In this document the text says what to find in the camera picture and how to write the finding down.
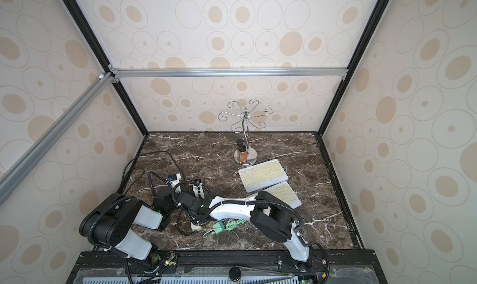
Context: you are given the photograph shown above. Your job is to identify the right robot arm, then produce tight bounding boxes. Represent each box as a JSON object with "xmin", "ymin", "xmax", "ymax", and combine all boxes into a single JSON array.
[{"xmin": 171, "ymin": 191, "xmax": 329, "ymax": 268}]

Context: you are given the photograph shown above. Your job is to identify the aluminium frame bar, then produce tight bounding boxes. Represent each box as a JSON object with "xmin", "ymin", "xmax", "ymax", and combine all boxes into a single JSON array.
[
  {"xmin": 113, "ymin": 67, "xmax": 349, "ymax": 78},
  {"xmin": 1, "ymin": 72, "xmax": 113, "ymax": 203}
]

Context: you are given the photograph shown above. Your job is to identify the white keyboard yellow keys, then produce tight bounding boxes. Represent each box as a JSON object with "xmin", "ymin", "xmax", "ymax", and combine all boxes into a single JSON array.
[
  {"xmin": 238, "ymin": 159, "xmax": 289, "ymax": 193},
  {"xmin": 265, "ymin": 181, "xmax": 302, "ymax": 209}
]

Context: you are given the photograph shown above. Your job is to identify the beige power strip red sockets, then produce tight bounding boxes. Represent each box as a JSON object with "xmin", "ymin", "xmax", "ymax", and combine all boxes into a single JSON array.
[{"xmin": 191, "ymin": 224, "xmax": 202, "ymax": 232}]

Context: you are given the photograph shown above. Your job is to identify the orange spice bottle black cap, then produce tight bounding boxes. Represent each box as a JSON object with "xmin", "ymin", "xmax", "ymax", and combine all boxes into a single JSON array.
[{"xmin": 238, "ymin": 145, "xmax": 248, "ymax": 164}]

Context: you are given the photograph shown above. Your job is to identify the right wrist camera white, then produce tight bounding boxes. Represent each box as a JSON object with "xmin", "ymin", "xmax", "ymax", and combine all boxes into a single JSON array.
[{"xmin": 193, "ymin": 179, "xmax": 205, "ymax": 199}]

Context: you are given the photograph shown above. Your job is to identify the green USB charger adapter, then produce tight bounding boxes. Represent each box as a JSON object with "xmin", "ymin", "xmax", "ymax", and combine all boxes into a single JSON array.
[{"xmin": 212, "ymin": 221, "xmax": 226, "ymax": 234}]

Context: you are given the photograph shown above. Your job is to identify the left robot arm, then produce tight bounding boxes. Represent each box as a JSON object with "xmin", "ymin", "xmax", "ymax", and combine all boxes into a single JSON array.
[{"xmin": 79, "ymin": 186, "xmax": 176, "ymax": 267}]

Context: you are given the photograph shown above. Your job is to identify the back aluminium frame bar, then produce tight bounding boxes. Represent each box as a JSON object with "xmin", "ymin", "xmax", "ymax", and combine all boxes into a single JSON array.
[{"xmin": 113, "ymin": 67, "xmax": 349, "ymax": 78}]

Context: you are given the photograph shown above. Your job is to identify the chrome hook stand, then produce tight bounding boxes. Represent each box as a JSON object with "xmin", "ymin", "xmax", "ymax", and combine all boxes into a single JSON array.
[{"xmin": 217, "ymin": 99, "xmax": 273, "ymax": 167}]

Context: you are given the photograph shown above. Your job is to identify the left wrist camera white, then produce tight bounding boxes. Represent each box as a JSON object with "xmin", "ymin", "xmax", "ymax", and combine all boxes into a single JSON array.
[{"xmin": 166, "ymin": 173, "xmax": 182, "ymax": 188}]

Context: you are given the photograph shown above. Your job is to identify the black round knob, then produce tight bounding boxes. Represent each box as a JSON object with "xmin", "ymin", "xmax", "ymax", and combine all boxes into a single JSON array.
[{"xmin": 228, "ymin": 266, "xmax": 242, "ymax": 282}]

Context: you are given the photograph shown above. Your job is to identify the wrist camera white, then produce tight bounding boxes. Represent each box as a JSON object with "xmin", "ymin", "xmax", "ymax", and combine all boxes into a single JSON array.
[
  {"xmin": 166, "ymin": 173, "xmax": 182, "ymax": 188},
  {"xmin": 193, "ymin": 179, "xmax": 205, "ymax": 199}
]

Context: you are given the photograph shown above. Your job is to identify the green USB cable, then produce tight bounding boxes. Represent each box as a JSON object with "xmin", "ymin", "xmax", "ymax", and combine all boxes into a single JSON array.
[{"xmin": 202, "ymin": 218, "xmax": 247, "ymax": 239}]

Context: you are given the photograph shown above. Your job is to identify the black power strip cord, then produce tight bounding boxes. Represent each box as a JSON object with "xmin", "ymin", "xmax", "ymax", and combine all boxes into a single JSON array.
[{"xmin": 118, "ymin": 150, "xmax": 202, "ymax": 236}]

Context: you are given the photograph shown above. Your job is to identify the left aluminium frame bar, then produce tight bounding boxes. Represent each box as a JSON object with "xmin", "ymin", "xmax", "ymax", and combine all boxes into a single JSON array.
[{"xmin": 1, "ymin": 72, "xmax": 113, "ymax": 203}]

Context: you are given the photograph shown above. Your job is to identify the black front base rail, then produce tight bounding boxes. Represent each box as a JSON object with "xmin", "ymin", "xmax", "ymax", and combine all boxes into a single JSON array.
[{"xmin": 67, "ymin": 250, "xmax": 387, "ymax": 284}]

